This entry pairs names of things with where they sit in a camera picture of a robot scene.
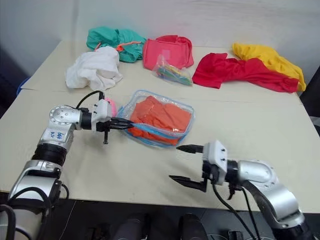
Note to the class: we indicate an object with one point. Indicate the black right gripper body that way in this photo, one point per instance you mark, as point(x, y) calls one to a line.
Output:
point(211, 171)

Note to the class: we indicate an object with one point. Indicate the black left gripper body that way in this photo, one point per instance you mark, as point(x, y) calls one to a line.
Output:
point(103, 126)

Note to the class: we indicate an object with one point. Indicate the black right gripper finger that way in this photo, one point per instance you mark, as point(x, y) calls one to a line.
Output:
point(193, 149)
point(192, 183)

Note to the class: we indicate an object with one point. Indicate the clear blue-trimmed plastic pouch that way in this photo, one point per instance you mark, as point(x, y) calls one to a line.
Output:
point(141, 96)

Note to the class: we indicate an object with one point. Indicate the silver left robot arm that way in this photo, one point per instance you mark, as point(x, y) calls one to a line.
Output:
point(60, 117)

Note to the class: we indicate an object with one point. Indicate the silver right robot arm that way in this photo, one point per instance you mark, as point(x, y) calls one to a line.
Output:
point(265, 180)

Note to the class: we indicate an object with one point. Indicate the white cloth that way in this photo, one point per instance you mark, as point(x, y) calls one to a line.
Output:
point(96, 67)

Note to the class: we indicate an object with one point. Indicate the coral pink cloth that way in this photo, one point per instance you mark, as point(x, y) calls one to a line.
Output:
point(160, 48)

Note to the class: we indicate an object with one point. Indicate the red cloth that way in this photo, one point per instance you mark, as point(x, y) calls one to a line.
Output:
point(225, 71)

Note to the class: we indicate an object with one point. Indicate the yellow cloth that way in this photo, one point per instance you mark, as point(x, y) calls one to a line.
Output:
point(270, 57)

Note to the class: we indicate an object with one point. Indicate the small pink item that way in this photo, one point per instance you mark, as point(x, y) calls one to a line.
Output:
point(114, 106)

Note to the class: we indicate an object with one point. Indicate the clear bag of colourful pieces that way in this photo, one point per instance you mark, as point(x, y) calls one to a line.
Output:
point(172, 73)

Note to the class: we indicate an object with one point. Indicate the dark chair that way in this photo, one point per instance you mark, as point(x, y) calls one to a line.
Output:
point(311, 100)

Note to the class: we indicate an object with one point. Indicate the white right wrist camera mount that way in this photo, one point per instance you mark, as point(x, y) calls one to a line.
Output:
point(217, 155)

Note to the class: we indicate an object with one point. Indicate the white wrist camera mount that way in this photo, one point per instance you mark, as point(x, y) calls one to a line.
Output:
point(217, 155)
point(102, 108)

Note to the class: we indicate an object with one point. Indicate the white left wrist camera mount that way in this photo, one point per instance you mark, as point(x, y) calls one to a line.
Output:
point(102, 108)

